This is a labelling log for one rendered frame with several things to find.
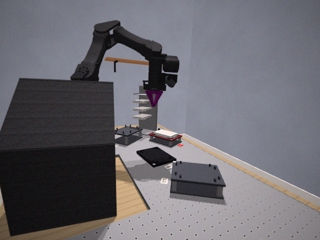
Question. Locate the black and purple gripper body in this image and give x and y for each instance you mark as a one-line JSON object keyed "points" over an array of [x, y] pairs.
{"points": [[153, 82]]}

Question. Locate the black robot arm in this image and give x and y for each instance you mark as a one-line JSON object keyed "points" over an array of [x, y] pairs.
{"points": [[102, 41]]}

